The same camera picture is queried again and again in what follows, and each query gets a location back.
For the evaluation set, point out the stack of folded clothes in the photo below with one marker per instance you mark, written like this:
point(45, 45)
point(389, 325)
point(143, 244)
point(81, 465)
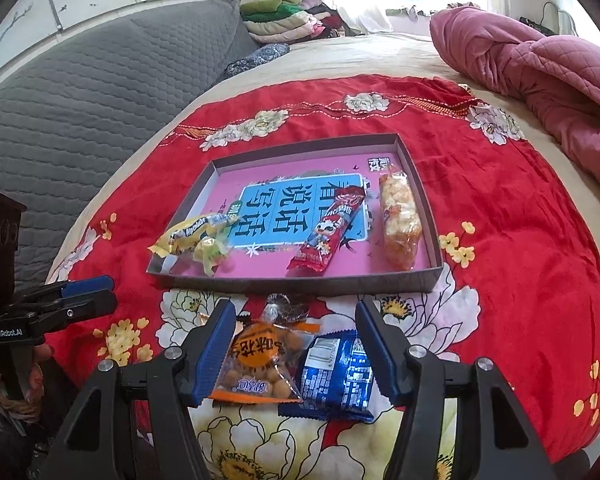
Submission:
point(285, 17)

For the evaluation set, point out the clear rice cracker packet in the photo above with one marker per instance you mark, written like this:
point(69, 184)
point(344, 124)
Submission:
point(400, 220)

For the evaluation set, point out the blue cookie packet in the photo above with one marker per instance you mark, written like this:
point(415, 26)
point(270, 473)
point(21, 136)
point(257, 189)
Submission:
point(335, 380)

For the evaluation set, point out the red floral blanket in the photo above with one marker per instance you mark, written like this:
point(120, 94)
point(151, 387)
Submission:
point(505, 240)

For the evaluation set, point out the person's left hand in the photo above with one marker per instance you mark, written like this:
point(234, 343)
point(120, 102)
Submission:
point(41, 352)

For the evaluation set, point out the grey quilted headboard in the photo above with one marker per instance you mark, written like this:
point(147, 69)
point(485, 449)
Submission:
point(80, 100)

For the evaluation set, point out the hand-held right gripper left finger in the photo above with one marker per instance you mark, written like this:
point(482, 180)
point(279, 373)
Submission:
point(215, 355)

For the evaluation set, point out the dark floral cloth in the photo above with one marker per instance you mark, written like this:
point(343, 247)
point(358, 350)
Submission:
point(255, 60)

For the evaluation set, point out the long yellow wafer packet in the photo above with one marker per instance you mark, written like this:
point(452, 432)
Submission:
point(190, 232)

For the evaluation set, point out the pink quilted duvet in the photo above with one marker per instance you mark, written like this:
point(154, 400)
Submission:
point(540, 65)

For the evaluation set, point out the shallow grey cardboard box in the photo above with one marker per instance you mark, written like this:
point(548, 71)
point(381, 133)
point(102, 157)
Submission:
point(300, 282)

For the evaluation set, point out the silver candy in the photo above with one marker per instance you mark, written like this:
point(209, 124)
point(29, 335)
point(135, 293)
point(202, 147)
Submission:
point(282, 306)

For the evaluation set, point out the light green snack packet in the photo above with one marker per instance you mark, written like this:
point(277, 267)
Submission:
point(211, 255)

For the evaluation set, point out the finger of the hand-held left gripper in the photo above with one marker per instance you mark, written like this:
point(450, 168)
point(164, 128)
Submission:
point(80, 306)
point(87, 285)

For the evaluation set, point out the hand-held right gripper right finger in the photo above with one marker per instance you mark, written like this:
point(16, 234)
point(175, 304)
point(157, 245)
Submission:
point(377, 355)

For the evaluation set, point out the orange peanut packet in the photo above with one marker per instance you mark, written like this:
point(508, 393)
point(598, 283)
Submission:
point(260, 355)

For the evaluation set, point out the long red snack packet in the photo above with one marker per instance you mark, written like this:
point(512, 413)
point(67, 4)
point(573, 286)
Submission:
point(330, 230)

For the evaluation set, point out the pink and blue book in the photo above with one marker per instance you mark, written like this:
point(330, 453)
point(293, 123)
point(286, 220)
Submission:
point(280, 200)

